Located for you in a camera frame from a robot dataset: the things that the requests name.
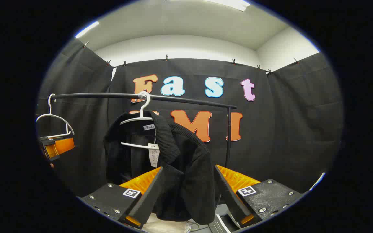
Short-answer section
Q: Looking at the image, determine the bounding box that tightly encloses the row of black clips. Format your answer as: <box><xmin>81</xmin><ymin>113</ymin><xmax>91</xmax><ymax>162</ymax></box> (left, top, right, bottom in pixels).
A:
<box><xmin>83</xmin><ymin>41</ymin><xmax>300</xmax><ymax>75</ymax></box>

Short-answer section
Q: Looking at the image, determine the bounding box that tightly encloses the grey ribbed appliance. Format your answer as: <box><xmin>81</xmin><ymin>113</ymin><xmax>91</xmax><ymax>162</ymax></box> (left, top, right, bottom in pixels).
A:
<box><xmin>209</xmin><ymin>214</ymin><xmax>234</xmax><ymax>233</ymax></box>

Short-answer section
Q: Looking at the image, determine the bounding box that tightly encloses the black backdrop cloth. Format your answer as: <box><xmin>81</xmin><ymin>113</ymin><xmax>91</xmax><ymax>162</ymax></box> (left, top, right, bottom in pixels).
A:
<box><xmin>36</xmin><ymin>39</ymin><xmax>344</xmax><ymax>198</ymax></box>

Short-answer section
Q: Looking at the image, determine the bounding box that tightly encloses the black knit garment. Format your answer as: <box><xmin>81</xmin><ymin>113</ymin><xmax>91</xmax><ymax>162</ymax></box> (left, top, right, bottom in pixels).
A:
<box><xmin>103</xmin><ymin>111</ymin><xmax>222</xmax><ymax>225</ymax></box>

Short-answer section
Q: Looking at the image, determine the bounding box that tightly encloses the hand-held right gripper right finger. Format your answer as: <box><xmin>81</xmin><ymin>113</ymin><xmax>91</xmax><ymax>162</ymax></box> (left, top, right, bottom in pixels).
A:
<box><xmin>214</xmin><ymin>164</ymin><xmax>303</xmax><ymax>230</ymax></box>

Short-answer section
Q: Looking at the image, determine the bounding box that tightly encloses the white clothes hanger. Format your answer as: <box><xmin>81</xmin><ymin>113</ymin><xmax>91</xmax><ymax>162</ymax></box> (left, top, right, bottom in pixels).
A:
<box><xmin>36</xmin><ymin>94</ymin><xmax>75</xmax><ymax>138</ymax></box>
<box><xmin>119</xmin><ymin>91</ymin><xmax>160</xmax><ymax>150</ymax></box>

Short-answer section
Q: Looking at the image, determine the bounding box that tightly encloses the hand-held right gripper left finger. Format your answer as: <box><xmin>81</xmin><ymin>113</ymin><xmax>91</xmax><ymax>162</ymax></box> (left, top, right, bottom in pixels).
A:
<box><xmin>80</xmin><ymin>166</ymin><xmax>164</xmax><ymax>230</ymax></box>

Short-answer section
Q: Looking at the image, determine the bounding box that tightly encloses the white laundry hamper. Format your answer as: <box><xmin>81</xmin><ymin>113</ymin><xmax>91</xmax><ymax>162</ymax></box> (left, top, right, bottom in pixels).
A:
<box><xmin>141</xmin><ymin>213</ymin><xmax>200</xmax><ymax>233</ymax></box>

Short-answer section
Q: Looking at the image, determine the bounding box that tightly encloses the black clothes rack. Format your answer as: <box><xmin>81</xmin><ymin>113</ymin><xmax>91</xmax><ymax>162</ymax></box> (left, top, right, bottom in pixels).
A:
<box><xmin>47</xmin><ymin>92</ymin><xmax>238</xmax><ymax>169</ymax></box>

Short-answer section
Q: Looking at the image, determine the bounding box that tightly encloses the ceiling light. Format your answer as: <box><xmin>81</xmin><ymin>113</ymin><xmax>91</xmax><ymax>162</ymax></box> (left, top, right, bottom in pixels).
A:
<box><xmin>75</xmin><ymin>21</ymin><xmax>100</xmax><ymax>39</ymax></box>
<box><xmin>204</xmin><ymin>0</ymin><xmax>251</xmax><ymax>12</ymax></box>

